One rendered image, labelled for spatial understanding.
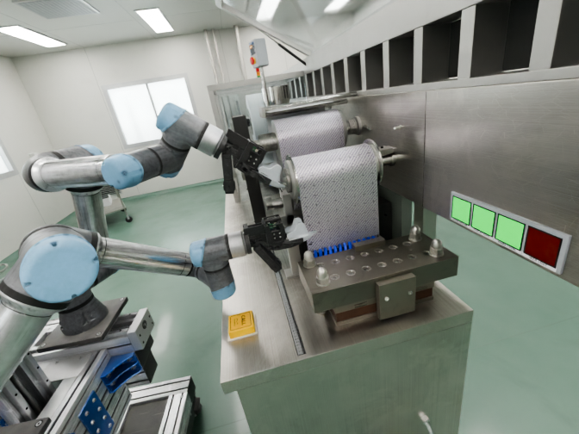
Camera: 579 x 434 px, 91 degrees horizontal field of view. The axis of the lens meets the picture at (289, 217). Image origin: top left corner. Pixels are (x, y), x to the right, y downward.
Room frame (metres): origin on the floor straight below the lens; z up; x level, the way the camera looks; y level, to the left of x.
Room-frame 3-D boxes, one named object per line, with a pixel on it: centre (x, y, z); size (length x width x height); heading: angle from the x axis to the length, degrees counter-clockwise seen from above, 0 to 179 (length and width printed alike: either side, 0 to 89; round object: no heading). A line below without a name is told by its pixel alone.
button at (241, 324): (0.63, 0.18, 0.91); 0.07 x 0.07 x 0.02; 8
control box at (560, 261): (0.48, -0.40, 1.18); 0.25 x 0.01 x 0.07; 8
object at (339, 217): (0.78, -0.16, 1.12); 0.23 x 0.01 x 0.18; 98
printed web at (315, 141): (0.97, -0.13, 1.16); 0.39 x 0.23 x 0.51; 8
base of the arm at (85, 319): (0.90, 0.83, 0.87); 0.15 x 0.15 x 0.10
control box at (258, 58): (1.37, 0.02, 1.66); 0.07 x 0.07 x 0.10; 24
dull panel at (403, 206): (1.93, -0.23, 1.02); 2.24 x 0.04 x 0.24; 8
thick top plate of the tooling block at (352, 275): (0.67, -0.21, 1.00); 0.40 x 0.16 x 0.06; 98
